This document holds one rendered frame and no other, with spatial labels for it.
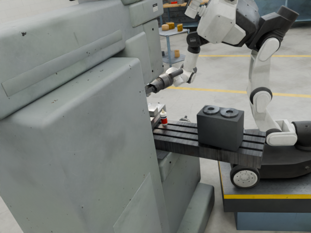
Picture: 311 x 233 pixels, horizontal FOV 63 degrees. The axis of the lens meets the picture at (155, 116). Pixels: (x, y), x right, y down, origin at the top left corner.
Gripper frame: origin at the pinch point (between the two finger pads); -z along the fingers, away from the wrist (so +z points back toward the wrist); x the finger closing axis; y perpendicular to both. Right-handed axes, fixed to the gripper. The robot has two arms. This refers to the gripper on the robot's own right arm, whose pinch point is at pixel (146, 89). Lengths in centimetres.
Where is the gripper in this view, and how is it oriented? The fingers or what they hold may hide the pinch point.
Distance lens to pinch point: 152.2
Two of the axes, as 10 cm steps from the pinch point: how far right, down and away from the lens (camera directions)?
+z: 7.7, -4.2, 4.9
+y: 1.5, 8.6, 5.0
